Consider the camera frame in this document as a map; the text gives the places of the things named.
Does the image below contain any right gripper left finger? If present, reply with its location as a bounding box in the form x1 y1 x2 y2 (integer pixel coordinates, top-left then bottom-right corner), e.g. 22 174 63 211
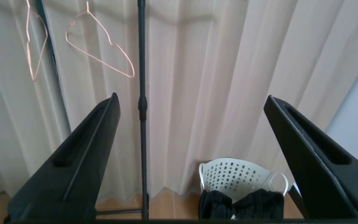
6 92 121 222

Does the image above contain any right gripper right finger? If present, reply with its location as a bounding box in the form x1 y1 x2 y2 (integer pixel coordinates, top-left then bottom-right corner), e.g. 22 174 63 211
263 95 358 220

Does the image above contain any pink clothes hanger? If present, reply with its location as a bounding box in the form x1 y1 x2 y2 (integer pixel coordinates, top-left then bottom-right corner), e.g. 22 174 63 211
65 1 135 78
25 0 48 83

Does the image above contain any heap of clothes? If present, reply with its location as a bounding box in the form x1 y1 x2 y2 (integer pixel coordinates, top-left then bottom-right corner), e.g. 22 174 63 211
198 189 285 220

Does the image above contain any white laundry basket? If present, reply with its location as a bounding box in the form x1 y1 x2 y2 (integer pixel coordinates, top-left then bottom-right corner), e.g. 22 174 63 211
198 157 290 203

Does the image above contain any black clothes rack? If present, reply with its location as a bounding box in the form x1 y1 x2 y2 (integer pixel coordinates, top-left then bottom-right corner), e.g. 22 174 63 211
0 0 150 224

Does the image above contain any window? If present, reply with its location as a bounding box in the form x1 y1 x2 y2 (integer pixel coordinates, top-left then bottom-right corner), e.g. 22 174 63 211
35 0 71 131

